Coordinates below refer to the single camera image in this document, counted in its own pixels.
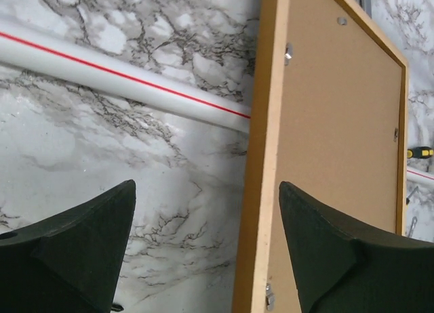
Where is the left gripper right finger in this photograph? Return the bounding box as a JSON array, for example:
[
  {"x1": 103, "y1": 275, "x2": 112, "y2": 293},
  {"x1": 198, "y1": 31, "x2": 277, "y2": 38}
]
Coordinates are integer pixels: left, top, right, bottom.
[{"x1": 279, "y1": 182, "x2": 433, "y2": 312}]

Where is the white PVC pipe rack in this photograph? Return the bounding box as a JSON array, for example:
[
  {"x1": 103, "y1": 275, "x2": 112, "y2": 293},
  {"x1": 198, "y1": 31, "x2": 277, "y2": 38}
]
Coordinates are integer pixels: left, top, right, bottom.
[{"x1": 1, "y1": 20, "x2": 433, "y2": 184}]

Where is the brown wooden picture frame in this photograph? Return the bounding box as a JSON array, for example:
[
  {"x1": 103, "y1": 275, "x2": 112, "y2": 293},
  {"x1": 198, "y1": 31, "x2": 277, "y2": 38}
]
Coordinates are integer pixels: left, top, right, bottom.
[{"x1": 232, "y1": 0, "x2": 408, "y2": 312}]

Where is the yellow black screwdriver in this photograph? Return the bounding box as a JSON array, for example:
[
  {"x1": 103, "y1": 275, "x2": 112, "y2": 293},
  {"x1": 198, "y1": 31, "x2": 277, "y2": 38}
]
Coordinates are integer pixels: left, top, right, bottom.
[{"x1": 407, "y1": 146, "x2": 434, "y2": 159}]

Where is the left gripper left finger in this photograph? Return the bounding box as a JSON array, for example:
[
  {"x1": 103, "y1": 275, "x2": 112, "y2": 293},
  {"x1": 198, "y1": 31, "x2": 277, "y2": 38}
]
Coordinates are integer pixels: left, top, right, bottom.
[{"x1": 1, "y1": 180, "x2": 136, "y2": 312}]

